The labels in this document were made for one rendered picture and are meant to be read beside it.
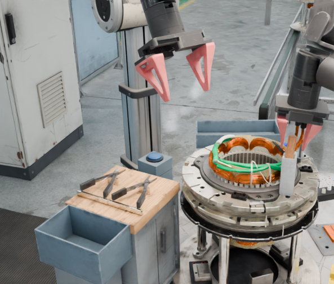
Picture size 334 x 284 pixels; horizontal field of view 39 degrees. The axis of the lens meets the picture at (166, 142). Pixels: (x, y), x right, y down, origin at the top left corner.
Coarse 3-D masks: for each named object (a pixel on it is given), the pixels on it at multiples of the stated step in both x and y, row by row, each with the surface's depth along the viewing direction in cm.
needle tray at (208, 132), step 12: (228, 120) 145; (240, 120) 145; (252, 120) 145; (264, 120) 145; (204, 132) 147; (216, 132) 147; (228, 132) 147; (240, 132) 146; (252, 132) 146; (264, 132) 146; (276, 132) 142; (204, 144) 138
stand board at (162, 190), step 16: (128, 176) 116; (144, 176) 116; (96, 192) 110; (112, 192) 109; (128, 192) 109; (160, 192) 109; (176, 192) 112; (96, 208) 103; (112, 208) 103; (144, 208) 103; (160, 208) 106; (144, 224) 101
